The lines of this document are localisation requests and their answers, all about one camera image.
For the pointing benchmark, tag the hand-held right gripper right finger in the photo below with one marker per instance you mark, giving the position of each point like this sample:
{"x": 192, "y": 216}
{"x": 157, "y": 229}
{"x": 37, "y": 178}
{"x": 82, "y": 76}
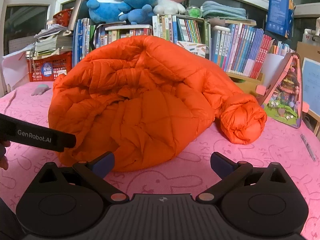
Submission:
{"x": 219, "y": 165}

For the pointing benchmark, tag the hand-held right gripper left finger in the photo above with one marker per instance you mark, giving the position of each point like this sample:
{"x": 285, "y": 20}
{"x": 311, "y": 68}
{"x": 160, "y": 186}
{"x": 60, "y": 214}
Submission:
{"x": 103, "y": 164}

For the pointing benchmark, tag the orange puffer jacket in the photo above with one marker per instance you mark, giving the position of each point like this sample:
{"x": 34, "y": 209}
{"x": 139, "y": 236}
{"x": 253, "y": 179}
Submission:
{"x": 150, "y": 105}

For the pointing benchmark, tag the person's left hand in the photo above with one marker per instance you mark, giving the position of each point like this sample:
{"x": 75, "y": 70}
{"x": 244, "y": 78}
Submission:
{"x": 3, "y": 163}

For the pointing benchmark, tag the pink bunny-print blanket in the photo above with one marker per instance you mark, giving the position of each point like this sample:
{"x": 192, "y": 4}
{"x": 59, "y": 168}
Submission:
{"x": 250, "y": 150}

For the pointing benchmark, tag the red plastic crate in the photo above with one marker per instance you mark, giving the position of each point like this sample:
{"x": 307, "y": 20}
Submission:
{"x": 50, "y": 67}

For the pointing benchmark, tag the white paper sheet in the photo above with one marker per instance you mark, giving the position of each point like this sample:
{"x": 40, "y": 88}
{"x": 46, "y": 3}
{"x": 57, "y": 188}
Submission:
{"x": 15, "y": 67}

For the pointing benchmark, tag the wooden drawer organizer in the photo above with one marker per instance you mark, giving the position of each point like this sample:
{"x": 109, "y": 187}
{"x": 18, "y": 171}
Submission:
{"x": 250, "y": 81}

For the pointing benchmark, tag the grey pen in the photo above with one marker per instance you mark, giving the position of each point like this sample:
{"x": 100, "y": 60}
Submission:
{"x": 308, "y": 147}

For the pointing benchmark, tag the stack of magazines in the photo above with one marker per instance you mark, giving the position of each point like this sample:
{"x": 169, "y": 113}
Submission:
{"x": 52, "y": 42}

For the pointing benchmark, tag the pink triangular dollhouse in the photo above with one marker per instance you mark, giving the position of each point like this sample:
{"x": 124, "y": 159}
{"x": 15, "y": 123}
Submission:
{"x": 285, "y": 97}

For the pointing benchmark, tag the row of tall picture books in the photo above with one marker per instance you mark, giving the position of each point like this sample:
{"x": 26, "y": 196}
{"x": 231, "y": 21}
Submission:
{"x": 81, "y": 40}

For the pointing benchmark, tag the white folder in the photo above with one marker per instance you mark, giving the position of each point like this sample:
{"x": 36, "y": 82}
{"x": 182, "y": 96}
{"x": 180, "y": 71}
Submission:
{"x": 271, "y": 67}

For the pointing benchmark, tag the row of blue red books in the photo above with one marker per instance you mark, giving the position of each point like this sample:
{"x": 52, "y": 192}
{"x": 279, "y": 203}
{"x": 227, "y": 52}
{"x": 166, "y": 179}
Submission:
{"x": 240, "y": 50}

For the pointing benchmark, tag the white printed box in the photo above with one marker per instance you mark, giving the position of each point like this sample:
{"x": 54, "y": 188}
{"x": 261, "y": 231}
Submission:
{"x": 192, "y": 48}

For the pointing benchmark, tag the red plastic basket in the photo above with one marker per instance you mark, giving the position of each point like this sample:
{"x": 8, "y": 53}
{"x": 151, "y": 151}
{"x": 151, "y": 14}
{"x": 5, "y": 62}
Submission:
{"x": 63, "y": 17}

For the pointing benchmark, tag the leaning grey board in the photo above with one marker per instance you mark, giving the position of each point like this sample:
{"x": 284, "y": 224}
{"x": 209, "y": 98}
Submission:
{"x": 76, "y": 13}

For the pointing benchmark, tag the row of short colourful books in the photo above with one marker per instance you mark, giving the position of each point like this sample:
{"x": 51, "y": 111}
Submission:
{"x": 117, "y": 33}

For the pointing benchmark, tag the white cylindrical case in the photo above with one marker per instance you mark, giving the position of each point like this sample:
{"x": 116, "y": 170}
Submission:
{"x": 221, "y": 28}

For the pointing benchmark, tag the brown cardboard box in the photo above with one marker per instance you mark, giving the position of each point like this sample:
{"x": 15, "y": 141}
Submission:
{"x": 308, "y": 51}

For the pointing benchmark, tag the small blue plush toy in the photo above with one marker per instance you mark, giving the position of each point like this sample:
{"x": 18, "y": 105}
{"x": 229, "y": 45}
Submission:
{"x": 137, "y": 15}

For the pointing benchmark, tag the folded teal towel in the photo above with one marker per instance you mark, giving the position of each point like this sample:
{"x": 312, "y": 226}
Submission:
{"x": 222, "y": 10}

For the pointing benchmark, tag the white plastic toy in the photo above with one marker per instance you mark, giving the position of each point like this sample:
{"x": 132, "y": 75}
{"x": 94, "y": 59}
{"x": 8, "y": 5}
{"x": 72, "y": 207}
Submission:
{"x": 311, "y": 33}

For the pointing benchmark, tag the blue cardboard box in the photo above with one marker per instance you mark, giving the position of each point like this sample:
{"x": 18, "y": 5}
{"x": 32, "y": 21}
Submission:
{"x": 278, "y": 15}

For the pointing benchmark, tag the blue board with frame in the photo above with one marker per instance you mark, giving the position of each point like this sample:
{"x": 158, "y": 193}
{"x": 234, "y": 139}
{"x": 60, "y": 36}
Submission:
{"x": 311, "y": 82}

